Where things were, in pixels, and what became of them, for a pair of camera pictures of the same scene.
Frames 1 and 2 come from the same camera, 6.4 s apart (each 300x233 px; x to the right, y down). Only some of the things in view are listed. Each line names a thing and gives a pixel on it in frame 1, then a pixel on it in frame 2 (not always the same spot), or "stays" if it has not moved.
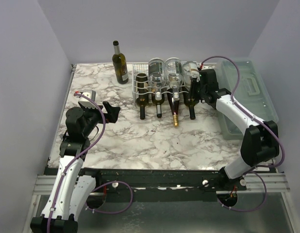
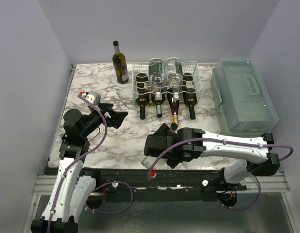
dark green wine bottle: (120, 64) stays
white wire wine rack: (157, 83) stays
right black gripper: (197, 85) -> (154, 144)
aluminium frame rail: (43, 186) stays
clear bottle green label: (174, 74) stays
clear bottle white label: (190, 70) -> (148, 161)
